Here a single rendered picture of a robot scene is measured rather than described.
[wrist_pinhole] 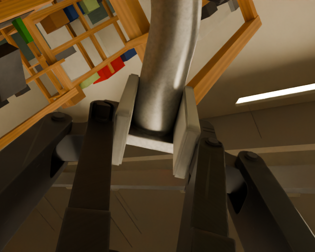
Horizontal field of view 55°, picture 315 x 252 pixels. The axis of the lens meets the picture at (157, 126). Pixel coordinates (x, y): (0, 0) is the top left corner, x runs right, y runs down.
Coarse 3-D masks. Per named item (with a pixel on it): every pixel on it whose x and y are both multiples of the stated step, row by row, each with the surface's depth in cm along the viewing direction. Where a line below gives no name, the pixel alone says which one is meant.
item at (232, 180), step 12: (204, 120) 18; (204, 132) 17; (192, 156) 15; (228, 156) 15; (192, 168) 15; (228, 168) 14; (228, 180) 14; (240, 180) 14; (228, 192) 14; (240, 192) 14
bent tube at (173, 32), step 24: (168, 0) 16; (192, 0) 17; (168, 24) 17; (192, 24) 17; (168, 48) 18; (192, 48) 18; (144, 72) 19; (168, 72) 18; (144, 96) 19; (168, 96) 19; (144, 120) 20; (168, 120) 20; (144, 144) 20; (168, 144) 20
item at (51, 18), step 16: (0, 0) 429; (64, 0) 502; (80, 0) 536; (96, 0) 578; (32, 16) 456; (48, 16) 494; (64, 16) 512; (80, 16) 528; (112, 16) 643; (48, 32) 519; (32, 48) 455; (64, 48) 497; (80, 48) 574; (96, 48) 552; (48, 64) 478; (112, 64) 574; (80, 80) 507; (96, 80) 575; (48, 96) 512; (80, 96) 517
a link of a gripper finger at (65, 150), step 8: (72, 128) 14; (80, 128) 14; (64, 136) 13; (72, 136) 14; (80, 136) 14; (64, 144) 14; (72, 144) 14; (80, 144) 14; (56, 152) 14; (64, 152) 14; (72, 152) 14; (56, 160) 14; (64, 160) 14; (72, 160) 14
